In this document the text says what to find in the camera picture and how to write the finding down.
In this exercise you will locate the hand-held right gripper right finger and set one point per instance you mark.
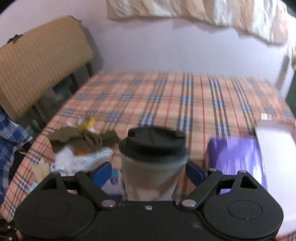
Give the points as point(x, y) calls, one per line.
point(194, 172)

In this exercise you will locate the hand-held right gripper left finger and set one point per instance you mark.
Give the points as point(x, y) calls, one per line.
point(103, 173)

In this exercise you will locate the white fluffy towel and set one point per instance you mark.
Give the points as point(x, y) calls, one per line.
point(69, 160)

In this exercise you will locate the frosted bottle with black lid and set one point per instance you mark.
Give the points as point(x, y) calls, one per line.
point(150, 166)

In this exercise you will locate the olive green cloth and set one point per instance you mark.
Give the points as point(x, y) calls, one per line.
point(69, 136)

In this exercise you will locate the pale yellow plush duck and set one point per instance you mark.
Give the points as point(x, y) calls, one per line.
point(42, 168)

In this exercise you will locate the blue printed packet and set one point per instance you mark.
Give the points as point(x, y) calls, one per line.
point(113, 181)

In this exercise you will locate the yellow tape roll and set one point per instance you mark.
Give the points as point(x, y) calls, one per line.
point(90, 124)

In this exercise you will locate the blue plaid cloth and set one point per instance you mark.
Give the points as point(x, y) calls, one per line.
point(9, 139)

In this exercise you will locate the green door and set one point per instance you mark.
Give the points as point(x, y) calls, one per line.
point(291, 102)

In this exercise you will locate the dark wooden frame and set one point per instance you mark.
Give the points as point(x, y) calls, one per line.
point(90, 69)

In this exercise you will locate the crinkled beige wall cloth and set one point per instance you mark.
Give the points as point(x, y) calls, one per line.
point(185, 9)

